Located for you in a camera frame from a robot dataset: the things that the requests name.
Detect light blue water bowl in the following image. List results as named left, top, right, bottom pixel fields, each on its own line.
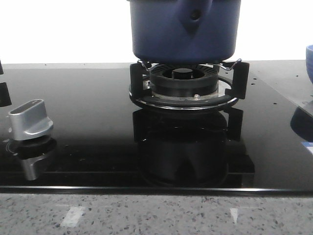
left=306, top=45, right=313, bottom=83

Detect dark blue cooking pot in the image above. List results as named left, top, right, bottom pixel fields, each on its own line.
left=129, top=0, right=241, bottom=64

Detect right black gas burner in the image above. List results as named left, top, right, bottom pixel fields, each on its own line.
left=150, top=65, right=218, bottom=97

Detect black glass gas stove top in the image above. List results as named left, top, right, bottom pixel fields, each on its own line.
left=0, top=66, right=313, bottom=195

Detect right black pan support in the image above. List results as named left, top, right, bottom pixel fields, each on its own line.
left=129, top=59, right=250, bottom=111

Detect black pan support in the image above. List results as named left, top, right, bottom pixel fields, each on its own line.
left=129, top=59, right=250, bottom=111
left=0, top=62, right=12, bottom=107

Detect silver stove control knob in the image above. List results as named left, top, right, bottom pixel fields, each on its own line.
left=8, top=99, right=53, bottom=141

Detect left black pan support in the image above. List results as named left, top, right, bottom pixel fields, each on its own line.
left=0, top=62, right=12, bottom=107

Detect blue white stove sticker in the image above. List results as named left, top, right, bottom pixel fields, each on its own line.
left=302, top=142, right=313, bottom=154

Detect wire pot reducer ring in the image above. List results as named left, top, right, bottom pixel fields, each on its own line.
left=136, top=58, right=243, bottom=72

